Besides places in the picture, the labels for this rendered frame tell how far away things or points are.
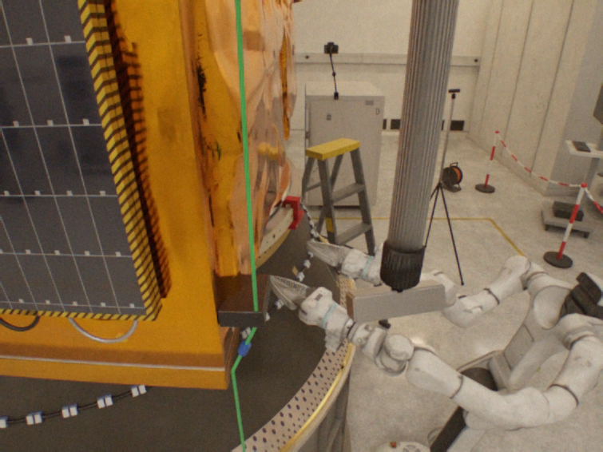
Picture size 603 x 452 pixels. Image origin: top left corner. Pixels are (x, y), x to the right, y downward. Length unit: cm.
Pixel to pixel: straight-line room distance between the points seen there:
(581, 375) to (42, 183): 121
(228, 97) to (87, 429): 89
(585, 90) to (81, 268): 641
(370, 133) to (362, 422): 329
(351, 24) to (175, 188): 830
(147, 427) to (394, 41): 840
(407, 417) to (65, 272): 255
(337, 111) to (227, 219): 427
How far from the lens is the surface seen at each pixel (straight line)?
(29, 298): 63
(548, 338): 144
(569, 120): 657
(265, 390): 126
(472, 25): 932
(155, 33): 46
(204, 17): 50
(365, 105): 480
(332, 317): 96
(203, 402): 116
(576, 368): 124
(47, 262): 58
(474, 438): 178
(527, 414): 105
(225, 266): 58
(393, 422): 284
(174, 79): 46
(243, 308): 59
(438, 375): 95
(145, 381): 74
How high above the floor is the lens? 229
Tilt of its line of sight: 28 degrees down
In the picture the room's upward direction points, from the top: straight up
